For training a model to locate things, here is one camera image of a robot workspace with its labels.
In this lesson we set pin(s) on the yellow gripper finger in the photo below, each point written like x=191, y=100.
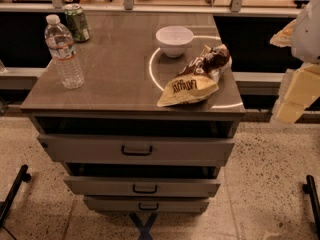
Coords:
x=283, y=38
x=298, y=90

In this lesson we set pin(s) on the brown yellow chip bag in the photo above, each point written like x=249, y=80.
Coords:
x=199, y=79

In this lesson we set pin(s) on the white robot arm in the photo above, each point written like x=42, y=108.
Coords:
x=306, y=34

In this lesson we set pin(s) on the white bowl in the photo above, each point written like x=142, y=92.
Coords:
x=174, y=40

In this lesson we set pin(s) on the black stand leg right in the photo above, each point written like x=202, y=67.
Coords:
x=310, y=188

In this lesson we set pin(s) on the black stand leg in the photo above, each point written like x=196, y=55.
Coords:
x=310, y=188
x=22, y=176

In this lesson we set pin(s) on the grey drawer cabinet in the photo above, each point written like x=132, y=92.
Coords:
x=125, y=73

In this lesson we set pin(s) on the green soda can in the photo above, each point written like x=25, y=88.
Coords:
x=77, y=23

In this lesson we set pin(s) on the middle grey drawer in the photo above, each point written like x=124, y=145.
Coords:
x=147, y=187

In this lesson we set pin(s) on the grey drawer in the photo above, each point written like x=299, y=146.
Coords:
x=147, y=187
x=131, y=150
x=146, y=204

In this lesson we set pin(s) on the clear plastic water bottle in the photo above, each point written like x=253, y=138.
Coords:
x=60, y=43

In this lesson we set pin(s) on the bottom grey drawer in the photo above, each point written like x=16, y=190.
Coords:
x=146, y=204

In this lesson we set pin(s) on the top grey drawer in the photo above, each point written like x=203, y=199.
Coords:
x=131, y=150

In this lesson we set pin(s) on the black stand leg left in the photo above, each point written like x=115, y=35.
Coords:
x=22, y=176

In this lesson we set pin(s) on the metal shelf rail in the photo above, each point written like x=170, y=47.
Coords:
x=150, y=0

